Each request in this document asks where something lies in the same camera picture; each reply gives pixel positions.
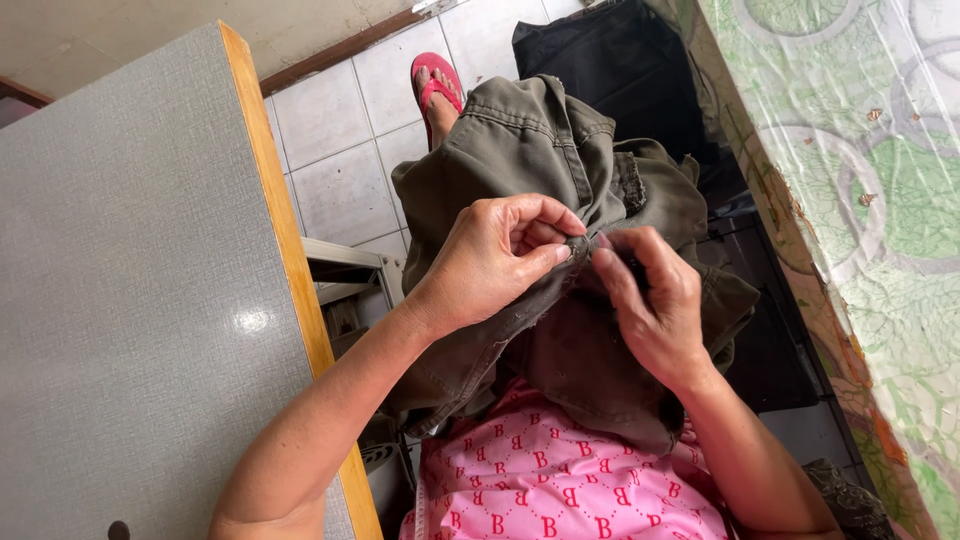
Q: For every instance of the black fabric bag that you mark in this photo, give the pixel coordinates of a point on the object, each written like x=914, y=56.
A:
x=622, y=67

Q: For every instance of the person's left hand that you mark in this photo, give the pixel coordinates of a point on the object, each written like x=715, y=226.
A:
x=480, y=259

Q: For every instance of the red flip-flop sandal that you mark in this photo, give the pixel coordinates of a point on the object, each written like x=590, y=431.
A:
x=433, y=67

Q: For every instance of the olive green trousers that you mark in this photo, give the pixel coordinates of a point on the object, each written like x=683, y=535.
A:
x=525, y=150

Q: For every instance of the person's foot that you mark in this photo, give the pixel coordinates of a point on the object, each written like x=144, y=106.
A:
x=441, y=109

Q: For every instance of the grey vented motor housing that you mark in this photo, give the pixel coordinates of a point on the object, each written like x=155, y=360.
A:
x=386, y=472

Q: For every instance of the grey metal table frame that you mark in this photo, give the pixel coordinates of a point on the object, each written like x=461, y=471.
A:
x=352, y=259

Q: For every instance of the green patterned plastic tablecloth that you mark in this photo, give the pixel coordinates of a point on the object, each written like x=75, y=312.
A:
x=885, y=225

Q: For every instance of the pink printed dress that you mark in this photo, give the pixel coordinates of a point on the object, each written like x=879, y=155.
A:
x=555, y=480

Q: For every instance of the dark patterned cloth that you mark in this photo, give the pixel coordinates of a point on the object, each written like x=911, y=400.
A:
x=851, y=502

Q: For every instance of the grey table with wooden edge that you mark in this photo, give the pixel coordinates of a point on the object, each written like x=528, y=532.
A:
x=135, y=285

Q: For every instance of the person's right hand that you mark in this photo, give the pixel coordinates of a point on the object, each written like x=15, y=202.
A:
x=664, y=315

